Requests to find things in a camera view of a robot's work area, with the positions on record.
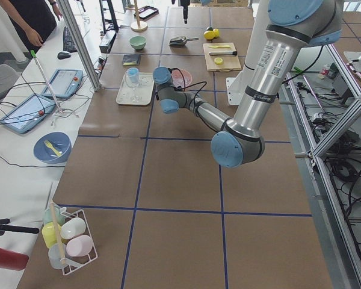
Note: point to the lemon half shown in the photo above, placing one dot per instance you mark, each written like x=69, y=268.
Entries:
x=218, y=61

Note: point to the red bottle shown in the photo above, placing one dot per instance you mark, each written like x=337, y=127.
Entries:
x=12, y=260

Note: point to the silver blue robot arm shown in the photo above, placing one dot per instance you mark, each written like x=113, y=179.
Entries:
x=282, y=29

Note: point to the grey folded cloth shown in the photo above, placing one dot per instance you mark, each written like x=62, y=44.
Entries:
x=131, y=60

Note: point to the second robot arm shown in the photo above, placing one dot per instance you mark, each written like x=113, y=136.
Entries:
x=185, y=4

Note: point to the clear wine glass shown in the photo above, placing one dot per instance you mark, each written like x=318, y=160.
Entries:
x=134, y=96

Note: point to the cream bear serving tray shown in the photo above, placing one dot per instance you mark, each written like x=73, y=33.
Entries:
x=144, y=91

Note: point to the wooden stand round base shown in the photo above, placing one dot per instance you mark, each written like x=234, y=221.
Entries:
x=138, y=25

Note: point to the pink bowl of ice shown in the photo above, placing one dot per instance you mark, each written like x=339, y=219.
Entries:
x=181, y=78

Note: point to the blue plastic cup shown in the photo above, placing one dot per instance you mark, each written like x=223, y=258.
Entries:
x=133, y=75

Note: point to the steel muddler black cap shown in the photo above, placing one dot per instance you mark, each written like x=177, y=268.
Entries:
x=223, y=53

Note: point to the green bowl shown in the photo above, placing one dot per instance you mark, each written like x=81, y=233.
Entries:
x=137, y=42

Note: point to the blue teach pendant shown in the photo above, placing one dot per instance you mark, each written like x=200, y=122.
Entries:
x=28, y=113
x=65, y=82

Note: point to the black keyboard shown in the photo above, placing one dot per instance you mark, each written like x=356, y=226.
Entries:
x=68, y=42

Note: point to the blue bowl with fork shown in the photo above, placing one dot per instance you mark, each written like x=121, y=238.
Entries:
x=53, y=148

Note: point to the black computer mouse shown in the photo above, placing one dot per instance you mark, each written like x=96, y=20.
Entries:
x=63, y=55

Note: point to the metal ice scoop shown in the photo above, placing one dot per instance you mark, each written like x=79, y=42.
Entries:
x=181, y=41

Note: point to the wooden cutting board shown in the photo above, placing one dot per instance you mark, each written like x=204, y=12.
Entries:
x=230, y=63

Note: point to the white wire cup rack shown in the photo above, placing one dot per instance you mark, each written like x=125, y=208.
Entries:
x=68, y=239

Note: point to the yellow plastic knife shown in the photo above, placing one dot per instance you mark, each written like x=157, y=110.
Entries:
x=219, y=46

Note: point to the yellow lemon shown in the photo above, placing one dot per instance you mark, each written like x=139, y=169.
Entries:
x=209, y=34
x=216, y=32

